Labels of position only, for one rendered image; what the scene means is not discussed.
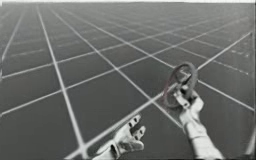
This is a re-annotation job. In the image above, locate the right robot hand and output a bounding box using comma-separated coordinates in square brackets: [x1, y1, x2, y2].
[173, 85, 205, 125]

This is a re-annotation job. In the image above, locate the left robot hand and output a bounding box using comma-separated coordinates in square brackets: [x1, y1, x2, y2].
[112, 114, 147, 156]

